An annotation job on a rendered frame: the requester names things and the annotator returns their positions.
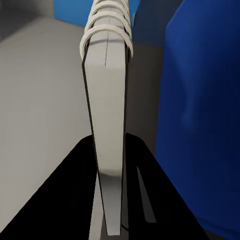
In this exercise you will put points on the desk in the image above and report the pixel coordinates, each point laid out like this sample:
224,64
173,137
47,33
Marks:
143,96

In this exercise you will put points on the notebook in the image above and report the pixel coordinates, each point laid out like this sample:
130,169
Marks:
107,51

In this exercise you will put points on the folder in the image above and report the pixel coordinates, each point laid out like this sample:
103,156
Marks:
198,128

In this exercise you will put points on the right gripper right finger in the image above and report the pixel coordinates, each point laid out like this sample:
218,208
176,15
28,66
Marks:
174,219

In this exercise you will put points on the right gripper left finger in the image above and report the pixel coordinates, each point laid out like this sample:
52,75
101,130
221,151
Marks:
61,209

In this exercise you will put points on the room divider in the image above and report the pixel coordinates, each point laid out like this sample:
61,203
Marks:
78,11

